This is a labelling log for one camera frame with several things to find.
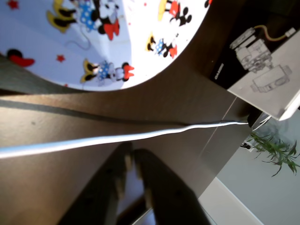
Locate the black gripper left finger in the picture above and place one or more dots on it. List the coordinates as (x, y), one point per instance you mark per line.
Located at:
(100, 187)

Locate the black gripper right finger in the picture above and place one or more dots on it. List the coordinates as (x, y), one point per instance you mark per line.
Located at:
(168, 187)

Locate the white and black servo box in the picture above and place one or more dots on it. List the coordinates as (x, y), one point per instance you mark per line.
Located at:
(262, 70)

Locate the green potted plant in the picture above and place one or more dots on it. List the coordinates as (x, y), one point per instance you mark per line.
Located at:
(272, 146)

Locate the round cartoon-print coaster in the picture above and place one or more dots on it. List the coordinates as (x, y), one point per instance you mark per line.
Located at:
(70, 35)

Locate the white wall socket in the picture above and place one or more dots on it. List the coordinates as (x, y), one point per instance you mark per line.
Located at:
(247, 144)

